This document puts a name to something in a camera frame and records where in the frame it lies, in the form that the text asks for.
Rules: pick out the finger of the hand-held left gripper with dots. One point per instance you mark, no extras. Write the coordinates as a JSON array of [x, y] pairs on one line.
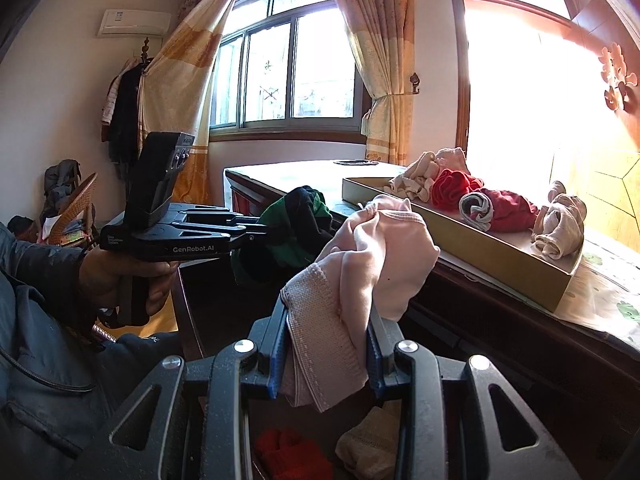
[[215, 235], [215, 216]]

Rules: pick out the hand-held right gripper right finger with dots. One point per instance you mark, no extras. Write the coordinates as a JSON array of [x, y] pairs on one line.
[[375, 360]]

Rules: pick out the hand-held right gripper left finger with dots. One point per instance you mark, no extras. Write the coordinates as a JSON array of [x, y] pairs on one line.
[[274, 365]]

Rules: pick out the wooden drawer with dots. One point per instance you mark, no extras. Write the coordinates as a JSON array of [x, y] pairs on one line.
[[195, 310]]

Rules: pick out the green and navy underwear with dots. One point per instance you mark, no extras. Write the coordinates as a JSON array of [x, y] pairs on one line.
[[295, 230]]

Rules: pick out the tan knit sock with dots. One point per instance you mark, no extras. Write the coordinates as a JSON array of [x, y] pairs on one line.
[[370, 445]]

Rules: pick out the dark red knit glove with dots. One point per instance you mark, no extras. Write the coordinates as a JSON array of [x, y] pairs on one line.
[[290, 455]]

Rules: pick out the pink sock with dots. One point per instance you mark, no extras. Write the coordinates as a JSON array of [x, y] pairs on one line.
[[380, 260]]

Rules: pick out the shallow cardboard box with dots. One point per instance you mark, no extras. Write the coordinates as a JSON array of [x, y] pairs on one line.
[[500, 260]]

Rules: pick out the dark red grey-waistband underwear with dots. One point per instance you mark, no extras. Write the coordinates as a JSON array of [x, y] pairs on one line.
[[505, 210]]

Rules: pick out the beige sock pair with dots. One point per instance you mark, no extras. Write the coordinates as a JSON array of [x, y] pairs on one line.
[[560, 220]]

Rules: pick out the person's left forearm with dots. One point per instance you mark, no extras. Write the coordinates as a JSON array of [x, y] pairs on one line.
[[45, 280]]

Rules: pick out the person's left hand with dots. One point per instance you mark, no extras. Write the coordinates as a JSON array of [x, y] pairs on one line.
[[100, 275]]

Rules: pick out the wicker chair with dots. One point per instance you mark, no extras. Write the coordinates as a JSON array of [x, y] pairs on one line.
[[75, 215]]

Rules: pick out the coat rack with clothes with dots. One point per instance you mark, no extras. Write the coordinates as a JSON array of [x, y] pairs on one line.
[[125, 110]]

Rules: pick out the grey backpack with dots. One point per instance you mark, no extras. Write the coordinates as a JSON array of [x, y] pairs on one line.
[[60, 185]]

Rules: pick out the black phone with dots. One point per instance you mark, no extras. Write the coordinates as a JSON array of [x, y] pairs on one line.
[[356, 162]]

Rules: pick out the sliding glass window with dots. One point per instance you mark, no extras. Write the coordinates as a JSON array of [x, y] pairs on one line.
[[280, 65]]

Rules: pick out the white air conditioner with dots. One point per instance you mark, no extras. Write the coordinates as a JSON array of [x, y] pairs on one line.
[[132, 22]]

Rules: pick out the person's dark blue jacket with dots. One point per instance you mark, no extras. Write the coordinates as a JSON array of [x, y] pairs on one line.
[[60, 410]]

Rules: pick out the curtain tieback hook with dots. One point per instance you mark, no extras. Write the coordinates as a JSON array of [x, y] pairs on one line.
[[415, 83]]

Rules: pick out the white green-print tablecloth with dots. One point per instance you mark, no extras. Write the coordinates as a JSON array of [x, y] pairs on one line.
[[605, 285]]

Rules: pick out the wooden door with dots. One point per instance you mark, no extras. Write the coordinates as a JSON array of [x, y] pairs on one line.
[[610, 185]]

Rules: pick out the gold door ornament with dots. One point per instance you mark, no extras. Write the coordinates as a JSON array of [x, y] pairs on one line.
[[617, 77]]

